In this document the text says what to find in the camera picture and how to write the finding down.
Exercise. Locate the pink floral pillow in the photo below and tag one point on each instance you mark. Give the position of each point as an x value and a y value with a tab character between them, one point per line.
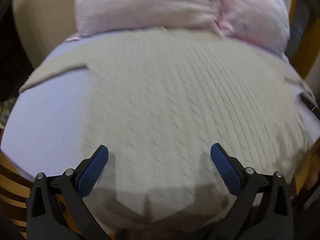
264	23

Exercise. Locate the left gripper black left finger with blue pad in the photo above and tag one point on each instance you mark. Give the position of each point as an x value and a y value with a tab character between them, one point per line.
55	208

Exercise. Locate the wooden bed frame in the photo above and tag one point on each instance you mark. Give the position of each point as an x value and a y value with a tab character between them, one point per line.
303	47

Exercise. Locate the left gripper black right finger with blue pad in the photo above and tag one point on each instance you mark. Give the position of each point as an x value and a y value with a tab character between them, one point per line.
263	208

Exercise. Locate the beige knit sweater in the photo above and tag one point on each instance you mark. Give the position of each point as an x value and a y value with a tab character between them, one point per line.
180	119

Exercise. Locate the lavender bed sheet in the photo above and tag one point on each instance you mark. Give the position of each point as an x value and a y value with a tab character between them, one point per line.
47	127

